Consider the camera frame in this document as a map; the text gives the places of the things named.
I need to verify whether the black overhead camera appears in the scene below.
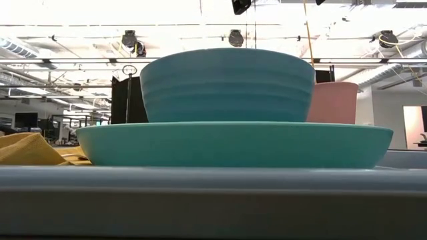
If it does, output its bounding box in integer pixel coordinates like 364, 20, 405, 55
232, 0, 252, 16

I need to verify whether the pink cup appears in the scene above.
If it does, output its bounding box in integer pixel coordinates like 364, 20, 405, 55
306, 81, 360, 125

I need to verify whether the yellow cloth napkin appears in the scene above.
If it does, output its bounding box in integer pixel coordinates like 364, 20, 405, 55
0, 132, 93, 167

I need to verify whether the thin yellow cord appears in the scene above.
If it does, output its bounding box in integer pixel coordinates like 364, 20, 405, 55
378, 35, 427, 88

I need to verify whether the blue ribbed bowl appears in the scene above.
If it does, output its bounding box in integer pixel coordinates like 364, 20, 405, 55
139, 47, 316, 123

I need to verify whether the blue plastic tray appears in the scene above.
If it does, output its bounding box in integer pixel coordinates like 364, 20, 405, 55
0, 149, 427, 239

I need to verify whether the black ceiling cord reel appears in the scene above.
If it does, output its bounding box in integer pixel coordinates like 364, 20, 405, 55
121, 29, 147, 58
378, 29, 400, 49
228, 29, 245, 48

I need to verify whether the teal plate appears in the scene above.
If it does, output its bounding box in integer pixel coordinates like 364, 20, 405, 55
75, 121, 394, 170

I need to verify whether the dark computer monitor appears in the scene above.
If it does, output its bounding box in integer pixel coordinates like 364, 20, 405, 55
14, 112, 39, 129

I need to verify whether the long yellow cable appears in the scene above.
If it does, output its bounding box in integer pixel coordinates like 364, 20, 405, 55
302, 0, 316, 67

